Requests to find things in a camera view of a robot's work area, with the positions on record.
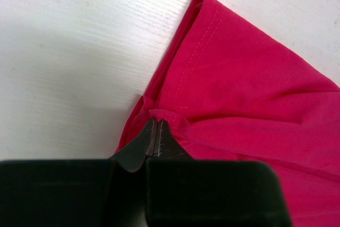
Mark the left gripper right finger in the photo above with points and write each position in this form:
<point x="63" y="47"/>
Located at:
<point x="182" y="191"/>

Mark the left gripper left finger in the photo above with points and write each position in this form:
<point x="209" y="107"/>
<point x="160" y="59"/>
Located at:
<point x="78" y="192"/>

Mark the magenta t shirt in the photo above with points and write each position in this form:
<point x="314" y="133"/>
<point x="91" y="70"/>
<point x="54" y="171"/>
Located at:
<point x="230" y="91"/>

